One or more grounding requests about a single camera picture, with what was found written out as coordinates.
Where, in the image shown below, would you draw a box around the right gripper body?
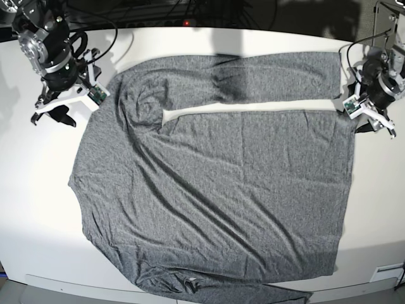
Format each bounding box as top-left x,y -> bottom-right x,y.
34,48 -> 110,115

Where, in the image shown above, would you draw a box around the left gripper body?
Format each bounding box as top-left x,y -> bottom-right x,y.
344,63 -> 397,132

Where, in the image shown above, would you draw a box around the grey long-sleeve T-shirt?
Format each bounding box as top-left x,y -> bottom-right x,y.
69,52 -> 356,303

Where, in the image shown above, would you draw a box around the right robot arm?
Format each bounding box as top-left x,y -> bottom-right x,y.
1,1 -> 110,127

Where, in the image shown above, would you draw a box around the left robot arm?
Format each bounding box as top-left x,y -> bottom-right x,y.
342,12 -> 404,138

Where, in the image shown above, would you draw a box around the black power strip red light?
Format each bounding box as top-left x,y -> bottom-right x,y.
118,17 -> 241,29

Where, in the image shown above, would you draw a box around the white label plate on table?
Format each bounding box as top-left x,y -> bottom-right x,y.
370,263 -> 404,282

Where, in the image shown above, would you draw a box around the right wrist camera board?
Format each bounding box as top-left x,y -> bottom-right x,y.
88,86 -> 107,106

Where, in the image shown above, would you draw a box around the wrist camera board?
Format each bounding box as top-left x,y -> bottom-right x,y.
88,86 -> 107,106
342,96 -> 360,115

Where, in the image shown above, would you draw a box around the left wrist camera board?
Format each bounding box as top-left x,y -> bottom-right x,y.
342,96 -> 360,115

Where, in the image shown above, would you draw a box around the metal stand frame right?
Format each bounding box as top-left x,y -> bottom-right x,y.
371,1 -> 404,49

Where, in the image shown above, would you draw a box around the black cables behind table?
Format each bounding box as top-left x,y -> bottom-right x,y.
63,0 -> 285,29

